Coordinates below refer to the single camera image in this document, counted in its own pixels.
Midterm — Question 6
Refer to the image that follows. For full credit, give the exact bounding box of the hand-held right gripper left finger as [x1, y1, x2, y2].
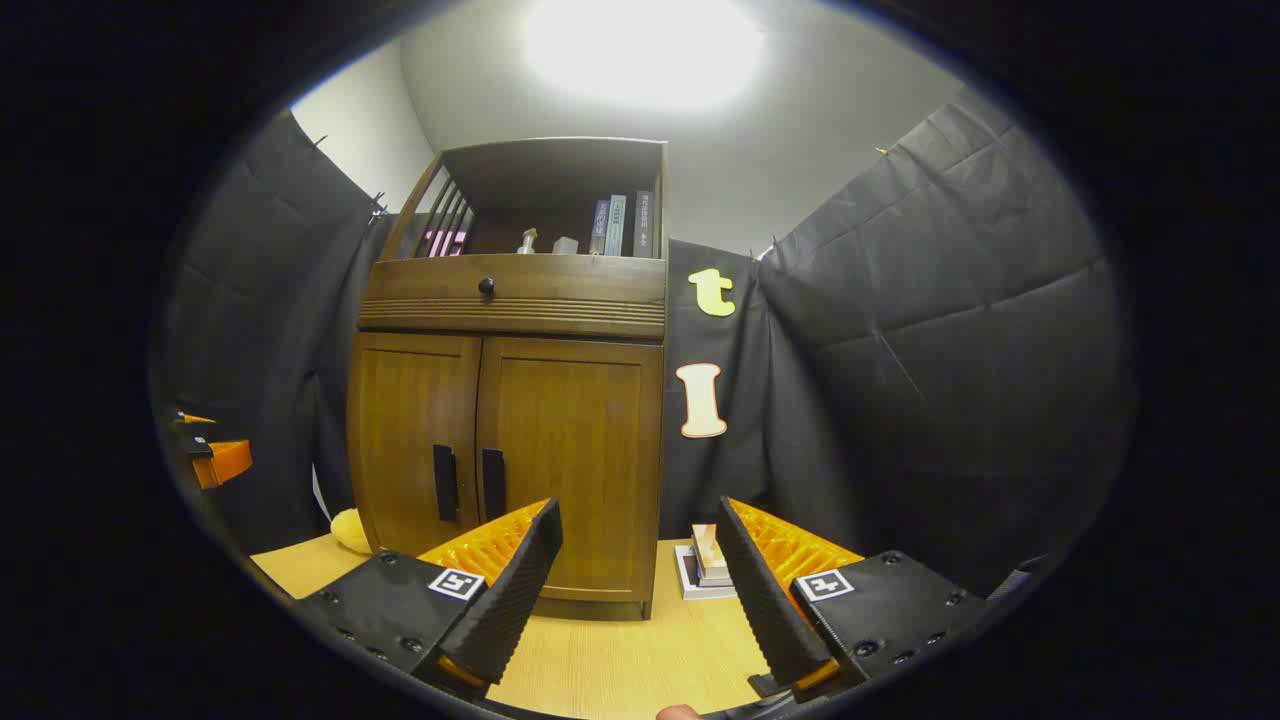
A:
[293, 497, 564, 701]

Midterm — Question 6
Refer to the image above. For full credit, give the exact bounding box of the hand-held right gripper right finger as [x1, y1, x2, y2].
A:
[714, 495, 993, 699]

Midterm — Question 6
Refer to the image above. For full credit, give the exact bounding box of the wooden shoe cabinet door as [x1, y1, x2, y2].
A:
[475, 337, 664, 604]
[350, 333, 483, 556]

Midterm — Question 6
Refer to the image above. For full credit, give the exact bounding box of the wooden double-door shoe cabinet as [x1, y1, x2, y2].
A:
[345, 137, 669, 621]

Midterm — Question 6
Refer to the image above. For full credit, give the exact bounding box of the wooden cabinet drawer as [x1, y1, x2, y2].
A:
[358, 253, 668, 339]

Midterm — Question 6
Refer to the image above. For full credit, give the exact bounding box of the white flat book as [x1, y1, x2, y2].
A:
[674, 545, 741, 601]

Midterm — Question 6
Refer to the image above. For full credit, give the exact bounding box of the yellow rounded object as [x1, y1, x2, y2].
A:
[330, 508, 373, 556]

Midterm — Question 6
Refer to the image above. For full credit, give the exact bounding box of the black backdrop cloth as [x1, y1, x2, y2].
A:
[150, 100, 1136, 601]

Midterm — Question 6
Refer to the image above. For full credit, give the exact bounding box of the ceiling light panel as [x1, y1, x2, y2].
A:
[520, 0, 766, 111]

